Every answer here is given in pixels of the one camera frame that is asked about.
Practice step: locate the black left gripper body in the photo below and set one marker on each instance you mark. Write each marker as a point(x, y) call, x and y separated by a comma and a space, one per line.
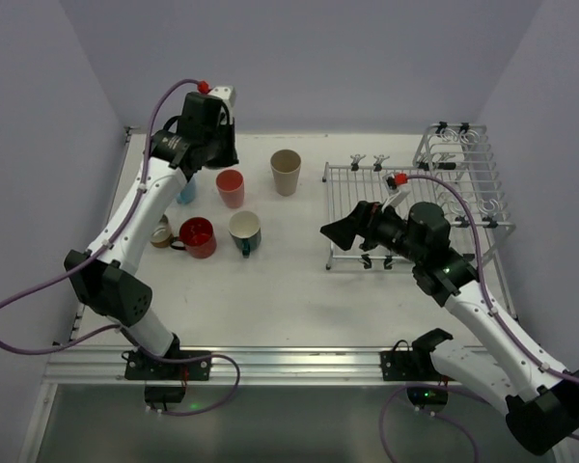
point(220, 151)

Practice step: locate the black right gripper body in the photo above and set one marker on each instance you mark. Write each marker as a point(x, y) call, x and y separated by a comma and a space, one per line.
point(367, 227)

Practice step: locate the pink cup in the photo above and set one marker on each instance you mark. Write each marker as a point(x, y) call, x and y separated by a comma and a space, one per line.
point(230, 185)

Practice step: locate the light blue mug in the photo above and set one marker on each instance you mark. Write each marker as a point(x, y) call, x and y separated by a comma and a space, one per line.
point(188, 193)

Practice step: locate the beige tall cup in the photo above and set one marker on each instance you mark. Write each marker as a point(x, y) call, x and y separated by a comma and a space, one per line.
point(285, 166)

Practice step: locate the dark teal mug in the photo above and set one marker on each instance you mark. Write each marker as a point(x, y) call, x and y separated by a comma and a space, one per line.
point(246, 232)

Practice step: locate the red mug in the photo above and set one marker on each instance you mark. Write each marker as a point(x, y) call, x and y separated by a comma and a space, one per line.
point(196, 237)

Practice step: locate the cream brown mug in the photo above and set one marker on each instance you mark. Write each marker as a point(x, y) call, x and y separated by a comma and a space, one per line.
point(162, 235)

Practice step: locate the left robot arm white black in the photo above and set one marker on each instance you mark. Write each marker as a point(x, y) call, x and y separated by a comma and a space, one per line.
point(104, 276)

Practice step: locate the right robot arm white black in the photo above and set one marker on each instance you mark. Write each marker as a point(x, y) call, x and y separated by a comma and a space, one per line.
point(537, 394)

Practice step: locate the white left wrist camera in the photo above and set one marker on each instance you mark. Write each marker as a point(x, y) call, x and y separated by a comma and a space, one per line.
point(226, 93)

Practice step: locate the metal wire dish rack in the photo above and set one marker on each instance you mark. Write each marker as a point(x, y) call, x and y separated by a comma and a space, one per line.
point(453, 167)

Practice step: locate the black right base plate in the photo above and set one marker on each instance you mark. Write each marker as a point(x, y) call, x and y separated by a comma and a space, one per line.
point(409, 361)

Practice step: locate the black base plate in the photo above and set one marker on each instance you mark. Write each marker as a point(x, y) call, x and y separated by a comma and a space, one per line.
point(409, 361)
point(178, 365)

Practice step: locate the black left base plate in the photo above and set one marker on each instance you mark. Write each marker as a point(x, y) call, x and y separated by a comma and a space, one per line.
point(178, 365)

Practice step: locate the aluminium rail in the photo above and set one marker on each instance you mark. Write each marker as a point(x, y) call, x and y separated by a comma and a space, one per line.
point(259, 366)

